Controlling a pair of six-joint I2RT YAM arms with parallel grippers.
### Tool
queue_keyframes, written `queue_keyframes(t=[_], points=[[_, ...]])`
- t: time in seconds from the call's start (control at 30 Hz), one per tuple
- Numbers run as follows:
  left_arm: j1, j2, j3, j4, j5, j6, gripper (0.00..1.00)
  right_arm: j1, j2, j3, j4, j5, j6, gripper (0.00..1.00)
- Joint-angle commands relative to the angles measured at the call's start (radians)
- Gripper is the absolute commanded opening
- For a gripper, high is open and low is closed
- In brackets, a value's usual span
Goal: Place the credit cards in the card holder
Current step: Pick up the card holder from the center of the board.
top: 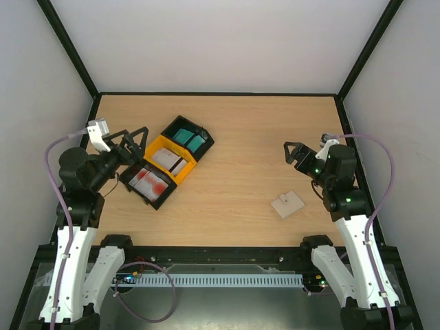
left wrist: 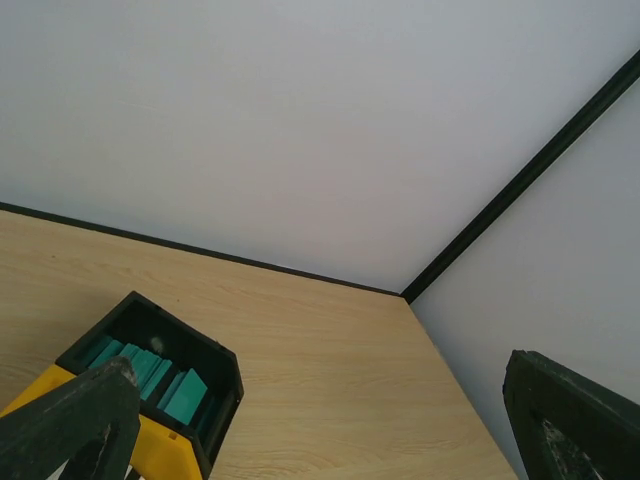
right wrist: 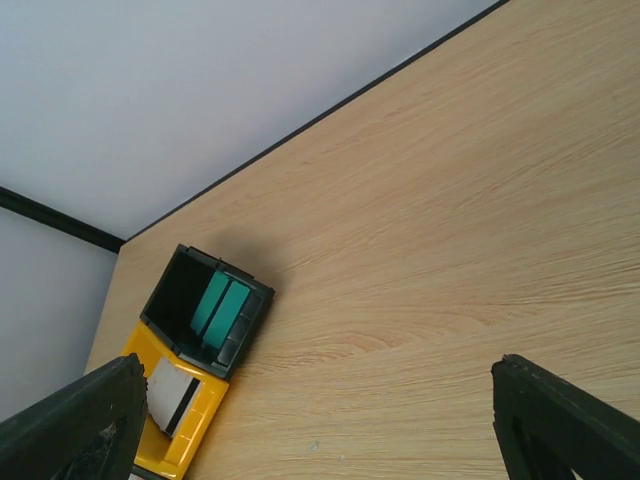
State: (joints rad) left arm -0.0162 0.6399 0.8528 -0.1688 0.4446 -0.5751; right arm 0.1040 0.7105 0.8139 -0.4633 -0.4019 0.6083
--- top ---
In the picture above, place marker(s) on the beige card holder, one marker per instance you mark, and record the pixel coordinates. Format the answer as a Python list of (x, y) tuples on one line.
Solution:
[(286, 204)]

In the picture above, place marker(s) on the teal card stack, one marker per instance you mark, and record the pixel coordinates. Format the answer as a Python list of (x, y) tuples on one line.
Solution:
[(190, 140)]

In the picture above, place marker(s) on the black bin with red cards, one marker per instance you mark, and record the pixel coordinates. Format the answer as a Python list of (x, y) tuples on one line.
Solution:
[(130, 172)]

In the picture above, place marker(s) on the light blue slotted cable duct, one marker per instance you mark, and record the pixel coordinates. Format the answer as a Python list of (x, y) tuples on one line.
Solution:
[(216, 280)]

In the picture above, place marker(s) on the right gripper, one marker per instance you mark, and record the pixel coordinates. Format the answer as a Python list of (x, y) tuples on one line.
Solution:
[(302, 157)]

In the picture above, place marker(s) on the black aluminium frame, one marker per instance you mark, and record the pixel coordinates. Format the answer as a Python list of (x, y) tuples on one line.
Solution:
[(253, 73)]

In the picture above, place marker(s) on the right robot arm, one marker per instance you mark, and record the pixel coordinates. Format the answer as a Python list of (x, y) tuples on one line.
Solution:
[(363, 289)]

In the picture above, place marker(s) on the black bin with teal cards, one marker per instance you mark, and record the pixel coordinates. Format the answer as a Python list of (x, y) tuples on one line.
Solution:
[(181, 122)]

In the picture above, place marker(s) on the red patterned card stack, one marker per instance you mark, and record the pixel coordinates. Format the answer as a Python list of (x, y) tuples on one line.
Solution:
[(148, 184)]

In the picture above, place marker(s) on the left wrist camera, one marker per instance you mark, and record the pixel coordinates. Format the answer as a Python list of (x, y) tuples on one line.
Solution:
[(98, 130)]

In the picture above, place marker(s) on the yellow card bin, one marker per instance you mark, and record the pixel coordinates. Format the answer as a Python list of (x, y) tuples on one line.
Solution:
[(163, 142)]

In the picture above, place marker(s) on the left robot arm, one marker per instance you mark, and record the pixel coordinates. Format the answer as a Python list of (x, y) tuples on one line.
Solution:
[(76, 295)]

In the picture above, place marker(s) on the white card stack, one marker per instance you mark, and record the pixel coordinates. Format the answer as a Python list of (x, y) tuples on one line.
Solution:
[(170, 161)]

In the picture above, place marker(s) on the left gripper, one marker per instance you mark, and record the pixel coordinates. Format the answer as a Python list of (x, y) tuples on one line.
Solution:
[(136, 153)]

